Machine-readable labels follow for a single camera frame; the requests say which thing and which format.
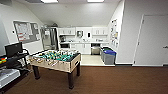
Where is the white two-door base cabinet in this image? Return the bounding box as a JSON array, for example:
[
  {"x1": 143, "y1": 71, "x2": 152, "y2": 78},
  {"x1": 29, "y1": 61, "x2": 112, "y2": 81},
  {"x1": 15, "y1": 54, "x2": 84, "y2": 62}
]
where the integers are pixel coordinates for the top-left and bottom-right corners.
[{"x1": 73, "y1": 42, "x2": 92, "y2": 56}]

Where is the black soap dispenser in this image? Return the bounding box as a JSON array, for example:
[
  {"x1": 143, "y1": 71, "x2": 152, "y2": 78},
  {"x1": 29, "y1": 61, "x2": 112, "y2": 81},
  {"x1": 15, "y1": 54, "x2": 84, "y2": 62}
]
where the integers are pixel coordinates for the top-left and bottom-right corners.
[{"x1": 86, "y1": 32, "x2": 91, "y2": 39}]

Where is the wide white drawer cabinet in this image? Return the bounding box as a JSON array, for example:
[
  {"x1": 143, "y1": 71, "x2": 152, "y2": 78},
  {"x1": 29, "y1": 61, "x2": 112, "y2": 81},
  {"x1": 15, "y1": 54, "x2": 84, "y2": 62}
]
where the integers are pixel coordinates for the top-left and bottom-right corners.
[{"x1": 60, "y1": 42, "x2": 76, "y2": 52}]

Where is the narrow white drawer cabinet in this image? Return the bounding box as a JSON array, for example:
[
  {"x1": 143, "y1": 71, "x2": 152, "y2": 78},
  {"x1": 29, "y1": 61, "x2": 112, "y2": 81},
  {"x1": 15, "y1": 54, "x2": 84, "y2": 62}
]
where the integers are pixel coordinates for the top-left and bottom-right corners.
[{"x1": 100, "y1": 42, "x2": 110, "y2": 50}]

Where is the grey bin blue lid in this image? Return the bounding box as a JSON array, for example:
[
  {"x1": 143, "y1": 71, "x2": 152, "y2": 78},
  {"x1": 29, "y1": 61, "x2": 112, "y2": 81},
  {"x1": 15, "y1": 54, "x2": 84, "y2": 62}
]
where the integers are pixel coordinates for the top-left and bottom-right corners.
[{"x1": 102, "y1": 50, "x2": 117, "y2": 66}]

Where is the green foosball table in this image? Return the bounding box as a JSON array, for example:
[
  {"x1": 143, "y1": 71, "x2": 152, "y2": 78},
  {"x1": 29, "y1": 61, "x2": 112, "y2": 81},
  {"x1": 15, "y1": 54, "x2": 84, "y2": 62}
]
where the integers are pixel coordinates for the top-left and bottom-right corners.
[{"x1": 27, "y1": 48, "x2": 82, "y2": 90}]

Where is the stainless steel fridge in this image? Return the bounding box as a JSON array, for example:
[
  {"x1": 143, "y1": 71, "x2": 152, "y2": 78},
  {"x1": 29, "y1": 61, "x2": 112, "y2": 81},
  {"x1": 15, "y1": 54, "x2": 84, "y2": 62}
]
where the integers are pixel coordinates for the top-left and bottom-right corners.
[{"x1": 40, "y1": 26, "x2": 60, "y2": 52}]

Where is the rectangular ceiling light panel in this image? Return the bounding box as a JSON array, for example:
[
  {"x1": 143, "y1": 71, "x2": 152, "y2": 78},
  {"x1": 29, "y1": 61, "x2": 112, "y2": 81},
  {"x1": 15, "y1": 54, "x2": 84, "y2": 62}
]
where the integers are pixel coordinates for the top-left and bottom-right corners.
[
  {"x1": 86, "y1": 0, "x2": 105, "y2": 4},
  {"x1": 40, "y1": 0, "x2": 60, "y2": 4}
]

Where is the white door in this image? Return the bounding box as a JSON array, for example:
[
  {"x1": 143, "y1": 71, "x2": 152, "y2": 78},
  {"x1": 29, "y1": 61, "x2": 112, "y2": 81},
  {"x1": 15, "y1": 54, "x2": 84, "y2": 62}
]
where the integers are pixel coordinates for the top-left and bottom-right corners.
[{"x1": 132, "y1": 13, "x2": 168, "y2": 66}]

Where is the black monitor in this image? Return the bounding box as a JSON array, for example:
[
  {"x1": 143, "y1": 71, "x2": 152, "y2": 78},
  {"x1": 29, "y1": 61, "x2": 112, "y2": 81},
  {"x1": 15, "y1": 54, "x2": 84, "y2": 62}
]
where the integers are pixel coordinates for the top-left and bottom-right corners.
[{"x1": 4, "y1": 41, "x2": 24, "y2": 59}]

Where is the black wheeled cart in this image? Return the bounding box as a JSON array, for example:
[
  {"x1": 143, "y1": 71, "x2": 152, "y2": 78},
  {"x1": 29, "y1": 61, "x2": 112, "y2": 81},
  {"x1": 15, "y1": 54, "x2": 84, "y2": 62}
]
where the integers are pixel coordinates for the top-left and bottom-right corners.
[{"x1": 0, "y1": 49, "x2": 32, "y2": 93}]

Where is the white wall cabinet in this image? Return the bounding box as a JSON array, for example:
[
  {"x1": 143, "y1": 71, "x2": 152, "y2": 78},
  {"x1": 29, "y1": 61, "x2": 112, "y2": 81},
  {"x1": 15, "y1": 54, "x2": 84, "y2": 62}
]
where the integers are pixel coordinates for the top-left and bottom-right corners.
[
  {"x1": 58, "y1": 27, "x2": 77, "y2": 37},
  {"x1": 91, "y1": 27, "x2": 110, "y2": 37}
]

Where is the large wall notice poster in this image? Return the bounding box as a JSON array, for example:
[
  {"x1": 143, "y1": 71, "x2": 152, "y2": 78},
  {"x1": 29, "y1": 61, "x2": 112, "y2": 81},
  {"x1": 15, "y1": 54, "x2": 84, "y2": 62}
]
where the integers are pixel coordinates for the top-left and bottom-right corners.
[{"x1": 110, "y1": 18, "x2": 120, "y2": 48}]

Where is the grey wall notice board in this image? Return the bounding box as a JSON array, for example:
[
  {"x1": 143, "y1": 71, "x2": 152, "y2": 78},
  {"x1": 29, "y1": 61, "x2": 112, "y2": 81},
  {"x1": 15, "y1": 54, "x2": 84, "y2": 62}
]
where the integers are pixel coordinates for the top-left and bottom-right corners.
[{"x1": 12, "y1": 20, "x2": 41, "y2": 45}]

